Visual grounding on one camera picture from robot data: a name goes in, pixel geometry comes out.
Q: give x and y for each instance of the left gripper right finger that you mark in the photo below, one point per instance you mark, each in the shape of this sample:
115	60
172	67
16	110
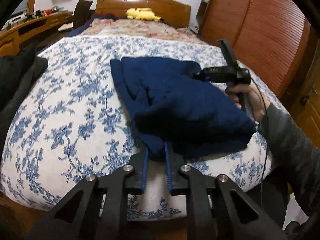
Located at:
177	185

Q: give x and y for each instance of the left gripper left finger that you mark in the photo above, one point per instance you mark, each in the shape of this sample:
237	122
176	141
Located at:
136	183

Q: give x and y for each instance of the navy blue suit jacket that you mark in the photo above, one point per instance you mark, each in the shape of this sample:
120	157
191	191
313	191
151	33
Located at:
167	105

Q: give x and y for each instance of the grey sleeved right forearm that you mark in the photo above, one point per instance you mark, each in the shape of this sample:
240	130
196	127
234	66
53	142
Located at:
295	153

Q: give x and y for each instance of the person's right hand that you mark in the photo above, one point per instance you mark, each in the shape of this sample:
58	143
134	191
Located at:
259	104

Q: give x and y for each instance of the wooden louvered wardrobe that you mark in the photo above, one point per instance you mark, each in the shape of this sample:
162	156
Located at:
272	37

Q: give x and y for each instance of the blue floral white bedsheet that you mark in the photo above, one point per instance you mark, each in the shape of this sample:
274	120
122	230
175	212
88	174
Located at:
72	124

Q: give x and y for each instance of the wooden bed headboard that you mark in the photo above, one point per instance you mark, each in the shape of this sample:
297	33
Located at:
174	13

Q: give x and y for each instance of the yellow Pikachu plush toy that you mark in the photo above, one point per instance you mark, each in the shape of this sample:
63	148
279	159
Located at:
145	14

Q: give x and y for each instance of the pink floral quilt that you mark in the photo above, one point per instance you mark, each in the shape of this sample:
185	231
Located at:
147	29

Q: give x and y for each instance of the dark wooden chair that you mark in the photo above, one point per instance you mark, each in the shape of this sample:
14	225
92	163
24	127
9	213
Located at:
79	17

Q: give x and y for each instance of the black garment at bedside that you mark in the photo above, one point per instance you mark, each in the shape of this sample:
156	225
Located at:
18	74

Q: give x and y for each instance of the long wooden desk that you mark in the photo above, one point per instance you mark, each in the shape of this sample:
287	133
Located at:
11	40

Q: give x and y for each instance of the red basket on desk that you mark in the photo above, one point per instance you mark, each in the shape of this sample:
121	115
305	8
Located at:
47	12

